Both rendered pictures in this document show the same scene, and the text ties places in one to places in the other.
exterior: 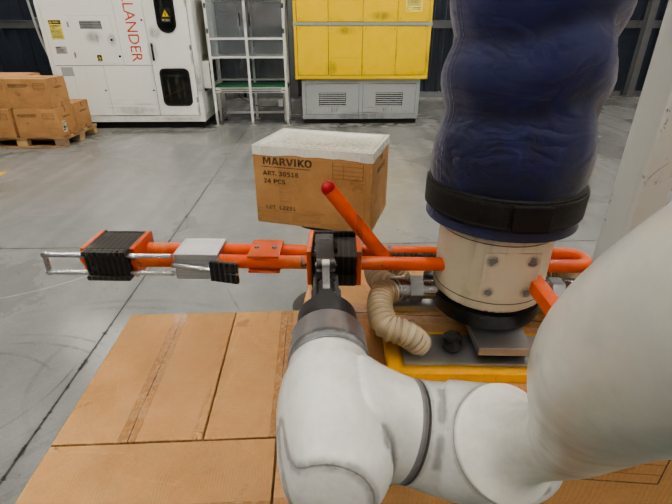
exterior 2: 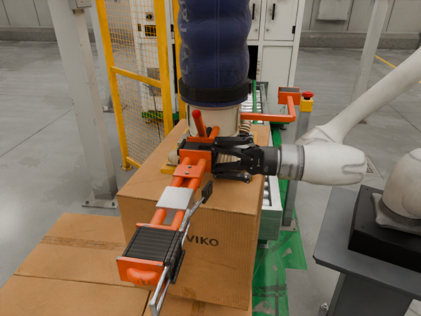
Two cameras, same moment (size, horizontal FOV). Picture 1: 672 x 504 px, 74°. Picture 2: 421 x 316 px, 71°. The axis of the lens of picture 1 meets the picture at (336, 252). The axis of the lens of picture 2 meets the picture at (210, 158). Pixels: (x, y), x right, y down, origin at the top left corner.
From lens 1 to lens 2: 0.84 m
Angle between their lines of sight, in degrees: 69
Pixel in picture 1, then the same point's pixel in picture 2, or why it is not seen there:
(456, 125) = (223, 57)
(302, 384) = (334, 153)
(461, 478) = not seen: hidden behind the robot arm
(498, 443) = (341, 131)
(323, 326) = (296, 147)
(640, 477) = not seen: hidden behind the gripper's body
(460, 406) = (327, 135)
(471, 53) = (228, 23)
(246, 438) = not seen: outside the picture
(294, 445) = (358, 160)
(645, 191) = (91, 90)
